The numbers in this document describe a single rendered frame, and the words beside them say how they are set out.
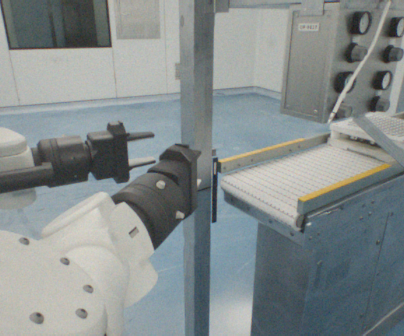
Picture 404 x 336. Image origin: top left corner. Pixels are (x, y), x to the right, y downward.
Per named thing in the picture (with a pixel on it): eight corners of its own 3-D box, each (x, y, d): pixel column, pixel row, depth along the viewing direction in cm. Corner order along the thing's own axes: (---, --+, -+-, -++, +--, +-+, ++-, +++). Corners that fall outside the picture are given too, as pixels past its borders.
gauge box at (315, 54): (323, 124, 65) (340, 1, 57) (278, 113, 72) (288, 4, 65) (388, 108, 76) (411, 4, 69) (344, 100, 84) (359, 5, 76)
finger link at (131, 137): (155, 138, 71) (125, 143, 68) (150, 134, 73) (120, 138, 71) (155, 130, 70) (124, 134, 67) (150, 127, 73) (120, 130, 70)
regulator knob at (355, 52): (356, 64, 61) (361, 37, 59) (344, 64, 63) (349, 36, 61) (367, 63, 63) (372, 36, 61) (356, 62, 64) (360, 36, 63)
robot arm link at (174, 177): (154, 139, 57) (109, 165, 47) (211, 147, 53) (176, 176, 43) (157, 208, 62) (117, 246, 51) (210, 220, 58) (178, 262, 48)
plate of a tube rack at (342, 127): (370, 118, 131) (372, 113, 130) (446, 134, 113) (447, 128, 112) (328, 129, 118) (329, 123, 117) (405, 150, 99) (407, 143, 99)
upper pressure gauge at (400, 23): (394, 38, 67) (399, 16, 65) (387, 38, 68) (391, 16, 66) (405, 37, 69) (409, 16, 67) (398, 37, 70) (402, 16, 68)
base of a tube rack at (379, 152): (368, 131, 133) (369, 125, 132) (441, 150, 114) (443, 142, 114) (326, 144, 120) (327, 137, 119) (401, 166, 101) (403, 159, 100)
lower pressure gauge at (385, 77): (380, 91, 70) (384, 71, 68) (373, 90, 71) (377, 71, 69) (390, 89, 72) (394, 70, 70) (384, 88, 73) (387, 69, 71)
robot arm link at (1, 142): (41, 185, 63) (6, 166, 71) (32, 137, 60) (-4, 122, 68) (3, 198, 59) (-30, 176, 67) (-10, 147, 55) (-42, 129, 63)
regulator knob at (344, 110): (342, 122, 64) (346, 96, 62) (330, 120, 66) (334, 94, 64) (353, 119, 66) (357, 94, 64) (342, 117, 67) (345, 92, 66)
